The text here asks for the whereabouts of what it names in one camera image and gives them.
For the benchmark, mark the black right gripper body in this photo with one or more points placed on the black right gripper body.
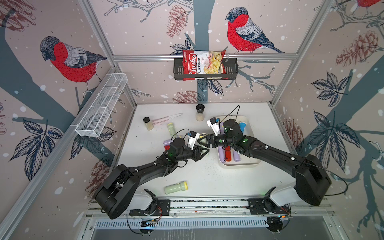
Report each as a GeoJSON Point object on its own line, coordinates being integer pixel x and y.
{"type": "Point", "coordinates": [222, 140]}

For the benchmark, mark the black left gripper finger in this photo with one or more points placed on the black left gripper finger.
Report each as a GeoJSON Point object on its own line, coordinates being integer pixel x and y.
{"type": "Point", "coordinates": [202, 154]}
{"type": "Point", "coordinates": [202, 148]}

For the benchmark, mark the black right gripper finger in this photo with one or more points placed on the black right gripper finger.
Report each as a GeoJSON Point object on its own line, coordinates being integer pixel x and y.
{"type": "Point", "coordinates": [210, 137]}
{"type": "Point", "coordinates": [209, 145]}

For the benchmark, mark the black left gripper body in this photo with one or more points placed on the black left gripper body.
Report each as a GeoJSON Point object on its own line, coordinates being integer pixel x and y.
{"type": "Point", "coordinates": [188, 154]}

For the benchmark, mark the purple flashlight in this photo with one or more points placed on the purple flashlight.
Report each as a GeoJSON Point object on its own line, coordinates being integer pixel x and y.
{"type": "Point", "coordinates": [221, 153]}
{"type": "Point", "coordinates": [236, 156]}

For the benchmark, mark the blue flashlight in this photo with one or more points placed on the blue flashlight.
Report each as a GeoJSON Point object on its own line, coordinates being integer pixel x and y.
{"type": "Point", "coordinates": [242, 126]}

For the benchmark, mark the purple flashlight horizontal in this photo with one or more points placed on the purple flashlight horizontal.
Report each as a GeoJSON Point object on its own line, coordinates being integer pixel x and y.
{"type": "Point", "coordinates": [167, 142]}

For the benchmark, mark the green flashlight front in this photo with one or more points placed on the green flashlight front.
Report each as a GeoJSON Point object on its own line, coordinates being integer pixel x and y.
{"type": "Point", "coordinates": [182, 186]}

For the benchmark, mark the red flashlight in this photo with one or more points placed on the red flashlight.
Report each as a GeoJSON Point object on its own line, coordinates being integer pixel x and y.
{"type": "Point", "coordinates": [228, 154]}

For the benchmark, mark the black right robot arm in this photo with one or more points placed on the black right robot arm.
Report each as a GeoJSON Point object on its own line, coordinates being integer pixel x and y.
{"type": "Point", "coordinates": [311, 180]}

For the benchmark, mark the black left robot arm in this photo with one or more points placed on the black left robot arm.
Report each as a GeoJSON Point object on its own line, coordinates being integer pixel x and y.
{"type": "Point", "coordinates": [116, 192]}

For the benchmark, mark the glass grinder with black cap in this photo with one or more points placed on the glass grinder with black cap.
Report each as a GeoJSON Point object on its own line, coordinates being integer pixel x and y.
{"type": "Point", "coordinates": [200, 112]}

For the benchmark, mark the small jar with black lid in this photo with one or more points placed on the small jar with black lid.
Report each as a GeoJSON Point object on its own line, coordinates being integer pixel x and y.
{"type": "Point", "coordinates": [149, 124]}

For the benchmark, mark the red cassava chips bag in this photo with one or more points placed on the red cassava chips bag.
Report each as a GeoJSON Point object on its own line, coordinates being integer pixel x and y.
{"type": "Point", "coordinates": [203, 62]}

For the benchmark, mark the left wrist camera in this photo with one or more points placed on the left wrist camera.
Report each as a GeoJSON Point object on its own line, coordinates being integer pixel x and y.
{"type": "Point", "coordinates": [193, 137]}

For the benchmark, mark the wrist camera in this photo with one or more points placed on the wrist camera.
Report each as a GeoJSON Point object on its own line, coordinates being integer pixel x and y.
{"type": "Point", "coordinates": [215, 125]}
{"type": "Point", "coordinates": [193, 137]}

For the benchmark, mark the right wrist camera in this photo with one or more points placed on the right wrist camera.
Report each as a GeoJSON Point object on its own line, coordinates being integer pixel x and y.
{"type": "Point", "coordinates": [215, 125]}

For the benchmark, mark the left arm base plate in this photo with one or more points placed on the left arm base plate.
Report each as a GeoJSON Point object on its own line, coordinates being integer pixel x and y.
{"type": "Point", "coordinates": [156, 208]}

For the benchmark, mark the black wall basket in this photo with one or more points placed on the black wall basket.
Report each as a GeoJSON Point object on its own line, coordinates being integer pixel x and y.
{"type": "Point", "coordinates": [231, 71]}

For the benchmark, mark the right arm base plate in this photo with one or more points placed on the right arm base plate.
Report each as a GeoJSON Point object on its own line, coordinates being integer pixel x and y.
{"type": "Point", "coordinates": [267, 207]}

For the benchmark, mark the white wire mesh basket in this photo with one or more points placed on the white wire mesh basket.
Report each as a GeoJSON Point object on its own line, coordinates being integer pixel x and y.
{"type": "Point", "coordinates": [96, 117]}

